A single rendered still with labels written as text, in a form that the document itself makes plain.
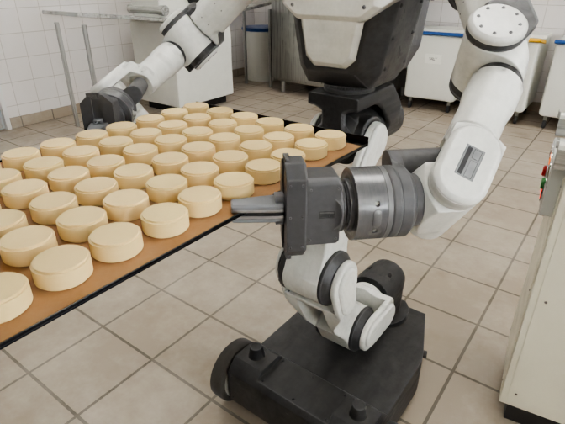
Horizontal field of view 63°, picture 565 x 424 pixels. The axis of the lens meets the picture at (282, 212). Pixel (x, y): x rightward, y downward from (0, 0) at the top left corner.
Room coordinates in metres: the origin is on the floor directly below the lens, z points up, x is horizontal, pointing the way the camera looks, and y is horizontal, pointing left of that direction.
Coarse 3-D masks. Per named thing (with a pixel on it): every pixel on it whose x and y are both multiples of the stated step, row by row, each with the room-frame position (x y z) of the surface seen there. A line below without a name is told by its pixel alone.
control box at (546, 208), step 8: (552, 144) 1.22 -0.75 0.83; (552, 152) 1.15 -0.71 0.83; (552, 160) 1.08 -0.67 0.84; (544, 176) 1.20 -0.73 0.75; (552, 176) 1.05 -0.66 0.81; (560, 176) 1.04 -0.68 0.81; (552, 184) 1.05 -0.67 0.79; (560, 184) 1.04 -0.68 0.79; (544, 192) 1.06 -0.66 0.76; (552, 192) 1.04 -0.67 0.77; (544, 200) 1.05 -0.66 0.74; (552, 200) 1.04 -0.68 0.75; (544, 208) 1.05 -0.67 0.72; (552, 208) 1.04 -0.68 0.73
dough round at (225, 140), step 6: (222, 132) 0.72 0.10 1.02; (228, 132) 0.72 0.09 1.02; (210, 138) 0.69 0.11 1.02; (216, 138) 0.69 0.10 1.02; (222, 138) 0.69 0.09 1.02; (228, 138) 0.69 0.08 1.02; (234, 138) 0.69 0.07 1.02; (216, 144) 0.67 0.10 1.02; (222, 144) 0.67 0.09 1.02; (228, 144) 0.67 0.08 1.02; (234, 144) 0.68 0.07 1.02; (216, 150) 0.67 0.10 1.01; (222, 150) 0.67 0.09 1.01
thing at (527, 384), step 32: (544, 224) 1.17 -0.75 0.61; (544, 256) 0.99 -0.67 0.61; (544, 288) 0.98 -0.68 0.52; (544, 320) 0.97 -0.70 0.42; (512, 352) 1.01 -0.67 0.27; (544, 352) 0.96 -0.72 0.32; (512, 384) 0.98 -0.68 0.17; (544, 384) 0.95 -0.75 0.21; (512, 416) 0.99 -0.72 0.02; (544, 416) 0.93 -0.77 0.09
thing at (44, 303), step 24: (264, 192) 0.53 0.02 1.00; (216, 216) 0.47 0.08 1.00; (144, 240) 0.41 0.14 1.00; (168, 240) 0.41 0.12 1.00; (0, 264) 0.37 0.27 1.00; (96, 264) 0.37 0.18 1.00; (120, 264) 0.37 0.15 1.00; (72, 288) 0.33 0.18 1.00; (96, 288) 0.33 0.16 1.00; (24, 312) 0.30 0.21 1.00; (48, 312) 0.30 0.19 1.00; (0, 336) 0.27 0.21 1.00
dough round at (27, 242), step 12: (24, 228) 0.40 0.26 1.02; (36, 228) 0.40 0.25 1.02; (48, 228) 0.40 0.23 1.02; (0, 240) 0.38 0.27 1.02; (12, 240) 0.38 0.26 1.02; (24, 240) 0.38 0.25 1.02; (36, 240) 0.38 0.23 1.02; (48, 240) 0.38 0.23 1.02; (0, 252) 0.37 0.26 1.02; (12, 252) 0.36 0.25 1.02; (24, 252) 0.36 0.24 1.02; (36, 252) 0.37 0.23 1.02; (12, 264) 0.36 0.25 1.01; (24, 264) 0.36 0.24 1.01
